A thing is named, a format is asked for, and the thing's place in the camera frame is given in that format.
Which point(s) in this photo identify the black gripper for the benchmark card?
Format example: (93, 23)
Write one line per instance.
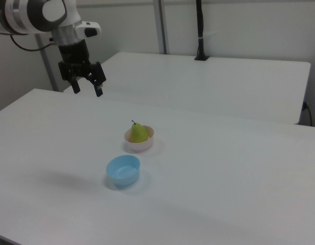
(74, 54)

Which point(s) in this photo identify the pink plastic bowl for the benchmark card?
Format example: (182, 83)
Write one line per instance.
(141, 147)

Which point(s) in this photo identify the green pear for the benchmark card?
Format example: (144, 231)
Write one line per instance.
(139, 134)

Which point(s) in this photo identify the aluminium frame post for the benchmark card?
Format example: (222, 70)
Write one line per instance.
(161, 25)
(47, 69)

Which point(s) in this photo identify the black camera stand pole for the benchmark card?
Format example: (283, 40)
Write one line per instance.
(200, 30)

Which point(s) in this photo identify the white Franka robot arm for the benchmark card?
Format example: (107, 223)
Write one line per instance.
(20, 15)

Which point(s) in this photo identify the white side table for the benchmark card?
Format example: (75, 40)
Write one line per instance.
(198, 84)

